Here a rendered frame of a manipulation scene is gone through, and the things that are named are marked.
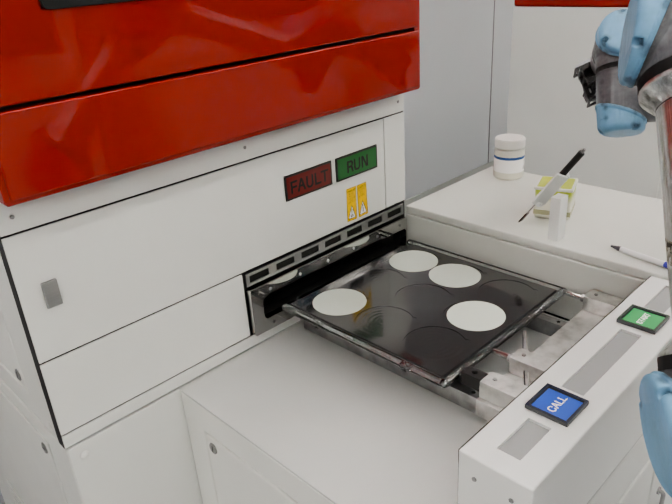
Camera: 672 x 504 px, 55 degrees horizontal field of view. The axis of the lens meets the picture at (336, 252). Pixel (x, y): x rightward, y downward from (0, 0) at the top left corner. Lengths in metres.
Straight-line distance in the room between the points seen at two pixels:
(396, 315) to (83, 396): 0.52
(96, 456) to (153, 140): 0.51
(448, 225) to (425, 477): 0.61
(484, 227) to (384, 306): 0.29
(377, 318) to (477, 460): 0.43
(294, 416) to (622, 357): 0.49
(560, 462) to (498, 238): 0.63
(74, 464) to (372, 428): 0.47
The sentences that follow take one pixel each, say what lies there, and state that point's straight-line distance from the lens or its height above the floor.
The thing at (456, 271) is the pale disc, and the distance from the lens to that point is 1.28.
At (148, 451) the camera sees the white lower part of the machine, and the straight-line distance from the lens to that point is 1.19.
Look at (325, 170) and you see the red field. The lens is 1.23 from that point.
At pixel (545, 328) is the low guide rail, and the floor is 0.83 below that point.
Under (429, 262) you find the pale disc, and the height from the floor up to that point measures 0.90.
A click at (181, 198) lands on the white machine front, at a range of 1.04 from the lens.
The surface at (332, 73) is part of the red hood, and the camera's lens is 1.14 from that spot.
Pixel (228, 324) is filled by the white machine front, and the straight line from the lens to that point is 1.17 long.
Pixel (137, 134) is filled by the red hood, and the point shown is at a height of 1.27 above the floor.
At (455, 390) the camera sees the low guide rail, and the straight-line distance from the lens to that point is 1.05.
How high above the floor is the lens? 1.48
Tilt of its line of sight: 25 degrees down
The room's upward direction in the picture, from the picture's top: 4 degrees counter-clockwise
